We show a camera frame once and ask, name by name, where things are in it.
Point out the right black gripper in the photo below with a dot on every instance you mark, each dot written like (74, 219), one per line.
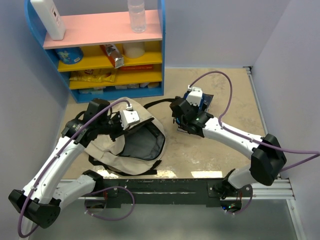
(196, 107)

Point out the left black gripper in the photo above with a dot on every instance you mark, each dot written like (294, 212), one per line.
(117, 116)

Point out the blue dinosaur pencil case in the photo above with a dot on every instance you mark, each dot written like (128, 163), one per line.
(182, 111)

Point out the beige canvas backpack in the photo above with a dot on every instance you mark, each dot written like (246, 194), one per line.
(137, 152)

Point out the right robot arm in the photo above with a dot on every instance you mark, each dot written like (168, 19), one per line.
(266, 159)

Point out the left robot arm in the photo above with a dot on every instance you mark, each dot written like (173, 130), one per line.
(40, 201)

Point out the yellow chips bag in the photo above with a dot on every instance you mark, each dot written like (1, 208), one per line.
(93, 76)

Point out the dark cover book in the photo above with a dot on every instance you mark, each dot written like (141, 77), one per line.
(206, 102)

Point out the white small boxes row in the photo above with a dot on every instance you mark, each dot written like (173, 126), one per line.
(101, 90)

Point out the orange silver snack packet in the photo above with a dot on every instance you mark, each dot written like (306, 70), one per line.
(113, 54)

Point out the red flat box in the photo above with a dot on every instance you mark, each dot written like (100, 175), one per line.
(137, 67)

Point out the blue shelf unit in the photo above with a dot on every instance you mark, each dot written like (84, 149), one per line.
(89, 31)

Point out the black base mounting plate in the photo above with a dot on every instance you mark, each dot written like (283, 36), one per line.
(170, 191)

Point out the blue round snack tub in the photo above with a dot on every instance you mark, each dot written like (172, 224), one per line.
(70, 55)

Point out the white cylindrical container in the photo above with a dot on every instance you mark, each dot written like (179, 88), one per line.
(133, 50)

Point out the clear plastic water bottle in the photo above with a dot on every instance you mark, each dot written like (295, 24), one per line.
(137, 15)

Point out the white rectangular bottle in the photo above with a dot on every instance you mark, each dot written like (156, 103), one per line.
(50, 17)

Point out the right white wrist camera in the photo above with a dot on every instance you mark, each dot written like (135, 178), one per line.
(194, 95)

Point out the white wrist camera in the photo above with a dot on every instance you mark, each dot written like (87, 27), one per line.
(194, 95)
(129, 118)

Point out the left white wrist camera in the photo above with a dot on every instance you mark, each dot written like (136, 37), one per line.
(129, 118)

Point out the aluminium frame rail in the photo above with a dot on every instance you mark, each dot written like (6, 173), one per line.
(222, 187)

